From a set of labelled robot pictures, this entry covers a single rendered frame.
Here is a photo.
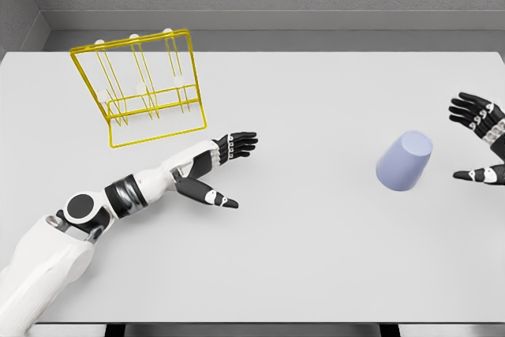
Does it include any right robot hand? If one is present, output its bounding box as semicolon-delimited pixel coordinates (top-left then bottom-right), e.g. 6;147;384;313
447;92;505;187

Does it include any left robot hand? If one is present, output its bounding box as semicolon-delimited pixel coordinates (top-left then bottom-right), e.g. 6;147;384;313
163;130;259;210

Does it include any lavender plastic cup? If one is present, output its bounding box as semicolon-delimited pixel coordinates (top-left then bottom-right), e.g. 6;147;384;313
375;129;434;193

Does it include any yellow wire cup holder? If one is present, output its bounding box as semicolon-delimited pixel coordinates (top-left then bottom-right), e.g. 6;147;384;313
69;28;208;149

